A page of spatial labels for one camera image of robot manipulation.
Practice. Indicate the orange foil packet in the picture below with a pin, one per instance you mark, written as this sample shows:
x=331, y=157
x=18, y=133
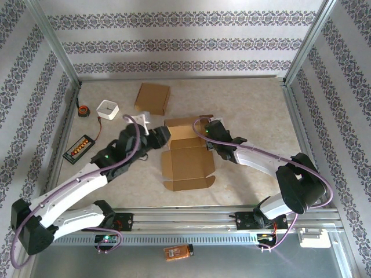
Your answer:
x=176, y=252

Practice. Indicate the white square desk clock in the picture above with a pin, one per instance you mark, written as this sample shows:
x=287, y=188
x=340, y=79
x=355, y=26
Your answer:
x=107, y=109

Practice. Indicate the white plastic bracket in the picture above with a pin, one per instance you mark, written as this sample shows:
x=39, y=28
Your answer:
x=314, y=240

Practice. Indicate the brown cardboard mailer box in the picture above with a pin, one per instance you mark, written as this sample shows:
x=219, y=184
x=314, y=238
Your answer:
x=152, y=98
x=188, y=162

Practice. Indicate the aluminium side rail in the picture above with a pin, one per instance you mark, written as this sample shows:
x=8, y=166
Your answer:
x=292, y=98
x=70, y=121

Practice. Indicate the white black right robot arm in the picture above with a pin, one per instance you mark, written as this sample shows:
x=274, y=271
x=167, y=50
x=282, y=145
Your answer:
x=255, y=159

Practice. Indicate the aluminium frame post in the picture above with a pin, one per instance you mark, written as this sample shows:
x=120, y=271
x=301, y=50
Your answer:
x=306, y=43
x=56, y=43

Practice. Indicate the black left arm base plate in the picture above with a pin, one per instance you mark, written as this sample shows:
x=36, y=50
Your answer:
x=127, y=221

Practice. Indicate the aluminium mounting rail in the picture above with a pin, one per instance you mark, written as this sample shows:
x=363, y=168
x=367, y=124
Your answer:
x=185, y=215

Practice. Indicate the black board with orange connectors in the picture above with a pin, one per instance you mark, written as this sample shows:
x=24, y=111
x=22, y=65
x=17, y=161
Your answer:
x=78, y=149

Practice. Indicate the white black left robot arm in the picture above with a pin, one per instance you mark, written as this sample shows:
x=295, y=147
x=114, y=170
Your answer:
x=72, y=188

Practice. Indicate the orange black tape measure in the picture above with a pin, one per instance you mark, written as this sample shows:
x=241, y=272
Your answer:
x=84, y=110

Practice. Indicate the aluminium back rail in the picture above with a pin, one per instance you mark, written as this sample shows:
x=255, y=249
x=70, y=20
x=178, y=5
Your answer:
x=174, y=78

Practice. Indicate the circuit board with green light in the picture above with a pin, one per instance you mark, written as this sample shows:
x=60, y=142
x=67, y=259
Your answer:
x=105, y=239

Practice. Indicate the grey metal sheet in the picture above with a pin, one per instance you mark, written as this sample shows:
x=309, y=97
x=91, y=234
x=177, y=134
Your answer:
x=232, y=263

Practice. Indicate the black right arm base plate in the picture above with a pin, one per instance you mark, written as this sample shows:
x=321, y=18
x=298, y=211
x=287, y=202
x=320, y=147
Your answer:
x=243, y=221

